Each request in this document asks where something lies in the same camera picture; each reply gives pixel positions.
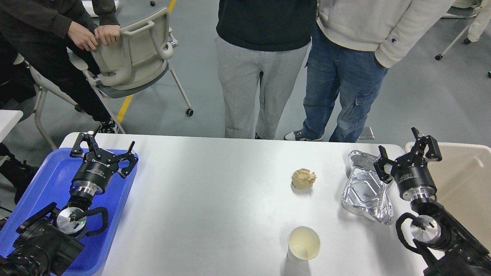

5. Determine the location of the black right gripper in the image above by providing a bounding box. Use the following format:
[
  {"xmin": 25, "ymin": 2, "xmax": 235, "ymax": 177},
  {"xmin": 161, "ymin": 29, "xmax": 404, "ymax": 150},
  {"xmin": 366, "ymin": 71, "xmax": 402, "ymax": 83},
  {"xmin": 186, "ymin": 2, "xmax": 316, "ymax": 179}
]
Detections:
[{"xmin": 374, "ymin": 127, "xmax": 443, "ymax": 200}]

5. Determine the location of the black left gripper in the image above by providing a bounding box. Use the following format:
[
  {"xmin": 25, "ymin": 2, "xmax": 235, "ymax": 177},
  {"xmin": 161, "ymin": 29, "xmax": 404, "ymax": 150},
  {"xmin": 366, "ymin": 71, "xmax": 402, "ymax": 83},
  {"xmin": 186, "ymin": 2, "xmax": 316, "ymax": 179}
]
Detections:
[{"xmin": 69, "ymin": 132, "xmax": 139, "ymax": 195}]

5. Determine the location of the white paper cup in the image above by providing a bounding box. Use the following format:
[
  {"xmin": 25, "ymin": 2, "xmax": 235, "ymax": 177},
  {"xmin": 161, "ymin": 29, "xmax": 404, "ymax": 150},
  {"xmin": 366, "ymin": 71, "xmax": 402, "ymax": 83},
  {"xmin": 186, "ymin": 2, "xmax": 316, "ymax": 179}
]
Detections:
[{"xmin": 287, "ymin": 226, "xmax": 321, "ymax": 262}]

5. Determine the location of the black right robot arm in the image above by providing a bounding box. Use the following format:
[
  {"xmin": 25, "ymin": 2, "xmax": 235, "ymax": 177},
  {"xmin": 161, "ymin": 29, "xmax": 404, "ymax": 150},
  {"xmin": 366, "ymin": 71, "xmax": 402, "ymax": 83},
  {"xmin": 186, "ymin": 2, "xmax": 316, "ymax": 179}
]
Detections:
[{"xmin": 374, "ymin": 127, "xmax": 491, "ymax": 276}]

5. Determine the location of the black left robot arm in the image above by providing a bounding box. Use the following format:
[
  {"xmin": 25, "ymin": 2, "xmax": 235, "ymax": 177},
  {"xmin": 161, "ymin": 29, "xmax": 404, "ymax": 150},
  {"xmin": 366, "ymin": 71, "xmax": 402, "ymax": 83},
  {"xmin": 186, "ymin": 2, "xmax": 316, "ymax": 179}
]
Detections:
[{"xmin": 1, "ymin": 133, "xmax": 138, "ymax": 276}]

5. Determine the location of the seated person's left hand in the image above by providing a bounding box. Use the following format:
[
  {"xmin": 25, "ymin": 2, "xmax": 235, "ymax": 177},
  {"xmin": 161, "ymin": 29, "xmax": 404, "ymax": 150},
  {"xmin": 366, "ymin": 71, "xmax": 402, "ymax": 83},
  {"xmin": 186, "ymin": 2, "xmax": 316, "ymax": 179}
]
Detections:
[{"xmin": 67, "ymin": 21, "xmax": 98, "ymax": 52}]

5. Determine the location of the seated person's right hand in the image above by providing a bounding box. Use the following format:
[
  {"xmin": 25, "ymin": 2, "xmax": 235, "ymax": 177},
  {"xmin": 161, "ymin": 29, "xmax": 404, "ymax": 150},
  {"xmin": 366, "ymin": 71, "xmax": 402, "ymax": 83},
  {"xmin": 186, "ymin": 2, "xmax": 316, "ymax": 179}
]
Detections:
[{"xmin": 95, "ymin": 25, "xmax": 120, "ymax": 46}]

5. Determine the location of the crumpled aluminium foil tray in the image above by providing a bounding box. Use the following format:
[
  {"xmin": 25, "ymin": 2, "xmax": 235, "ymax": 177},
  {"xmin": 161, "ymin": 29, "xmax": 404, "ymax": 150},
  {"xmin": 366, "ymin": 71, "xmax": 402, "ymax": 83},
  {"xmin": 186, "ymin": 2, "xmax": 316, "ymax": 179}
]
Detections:
[{"xmin": 341, "ymin": 150, "xmax": 394, "ymax": 225}]

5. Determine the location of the beige plastic bin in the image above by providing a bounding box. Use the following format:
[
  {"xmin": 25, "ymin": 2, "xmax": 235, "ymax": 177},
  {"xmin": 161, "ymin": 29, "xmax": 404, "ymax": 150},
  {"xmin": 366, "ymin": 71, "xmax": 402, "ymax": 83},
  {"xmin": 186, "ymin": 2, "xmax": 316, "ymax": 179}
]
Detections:
[{"xmin": 428, "ymin": 143, "xmax": 491, "ymax": 250}]

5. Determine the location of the beige folding chair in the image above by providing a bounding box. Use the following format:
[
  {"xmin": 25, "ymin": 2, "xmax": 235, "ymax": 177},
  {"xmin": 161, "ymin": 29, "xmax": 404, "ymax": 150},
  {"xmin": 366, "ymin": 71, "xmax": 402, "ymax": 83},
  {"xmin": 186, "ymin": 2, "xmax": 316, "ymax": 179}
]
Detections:
[{"xmin": 29, "ymin": 7, "xmax": 194, "ymax": 150}]

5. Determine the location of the white side table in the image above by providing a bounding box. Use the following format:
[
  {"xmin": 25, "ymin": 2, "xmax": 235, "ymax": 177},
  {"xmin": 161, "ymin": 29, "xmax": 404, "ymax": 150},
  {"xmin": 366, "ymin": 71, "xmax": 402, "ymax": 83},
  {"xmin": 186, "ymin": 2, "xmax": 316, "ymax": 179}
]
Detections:
[{"xmin": 0, "ymin": 110, "xmax": 23, "ymax": 142}]

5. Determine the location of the crumpled brown paper ball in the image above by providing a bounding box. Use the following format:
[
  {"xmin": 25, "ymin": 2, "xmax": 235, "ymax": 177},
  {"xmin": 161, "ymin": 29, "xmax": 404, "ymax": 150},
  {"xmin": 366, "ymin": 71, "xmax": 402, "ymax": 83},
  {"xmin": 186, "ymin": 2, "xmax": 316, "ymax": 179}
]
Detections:
[{"xmin": 292, "ymin": 168, "xmax": 317, "ymax": 190}]

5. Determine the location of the background chair leg with castor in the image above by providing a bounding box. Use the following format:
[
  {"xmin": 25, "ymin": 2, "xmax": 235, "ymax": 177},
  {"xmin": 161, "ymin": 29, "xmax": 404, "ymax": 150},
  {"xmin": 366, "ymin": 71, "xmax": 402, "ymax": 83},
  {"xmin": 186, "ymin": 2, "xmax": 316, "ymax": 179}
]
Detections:
[{"xmin": 434, "ymin": 16, "xmax": 476, "ymax": 61}]

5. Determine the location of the person in blue jeans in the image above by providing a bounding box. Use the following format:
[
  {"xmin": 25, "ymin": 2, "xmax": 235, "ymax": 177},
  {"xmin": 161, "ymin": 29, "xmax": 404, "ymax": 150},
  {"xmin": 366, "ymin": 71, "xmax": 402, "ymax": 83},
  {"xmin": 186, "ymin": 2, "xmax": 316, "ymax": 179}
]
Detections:
[{"xmin": 284, "ymin": 0, "xmax": 453, "ymax": 143}]

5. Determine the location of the person in black clothes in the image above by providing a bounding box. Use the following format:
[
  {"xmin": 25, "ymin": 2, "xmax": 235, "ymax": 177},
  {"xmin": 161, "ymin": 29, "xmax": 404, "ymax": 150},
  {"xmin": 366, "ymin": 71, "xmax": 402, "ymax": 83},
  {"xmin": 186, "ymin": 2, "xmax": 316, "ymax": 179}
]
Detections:
[{"xmin": 0, "ymin": 0, "xmax": 120, "ymax": 133}]

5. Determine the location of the person in cream clothes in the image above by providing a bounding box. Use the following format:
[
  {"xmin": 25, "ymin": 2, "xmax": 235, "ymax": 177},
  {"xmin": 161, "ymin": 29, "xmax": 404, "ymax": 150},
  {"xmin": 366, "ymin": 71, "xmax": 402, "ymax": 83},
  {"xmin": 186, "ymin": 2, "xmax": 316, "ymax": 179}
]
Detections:
[{"xmin": 452, "ymin": 0, "xmax": 491, "ymax": 45}]

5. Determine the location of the person in grey sweatpants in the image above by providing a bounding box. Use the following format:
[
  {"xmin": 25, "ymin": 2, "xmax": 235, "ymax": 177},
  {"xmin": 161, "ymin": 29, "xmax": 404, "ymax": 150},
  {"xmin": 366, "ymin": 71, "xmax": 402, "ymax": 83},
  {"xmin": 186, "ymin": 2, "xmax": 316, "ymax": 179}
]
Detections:
[{"xmin": 215, "ymin": 0, "xmax": 318, "ymax": 140}]

